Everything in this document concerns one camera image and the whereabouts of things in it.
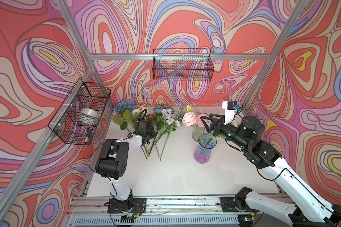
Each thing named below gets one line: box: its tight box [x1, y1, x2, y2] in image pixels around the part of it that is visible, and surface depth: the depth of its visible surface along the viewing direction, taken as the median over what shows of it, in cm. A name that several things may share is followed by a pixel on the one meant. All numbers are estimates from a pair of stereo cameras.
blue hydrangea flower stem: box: [113, 99, 138, 114], surface depth 111 cm
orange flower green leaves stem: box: [112, 109, 136, 133], surface depth 107 cm
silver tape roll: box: [76, 107, 100, 125], surface depth 73 cm
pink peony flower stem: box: [181, 104, 208, 140], surface depth 69 cm
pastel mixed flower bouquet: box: [147, 105, 185, 162], surface depth 100 cm
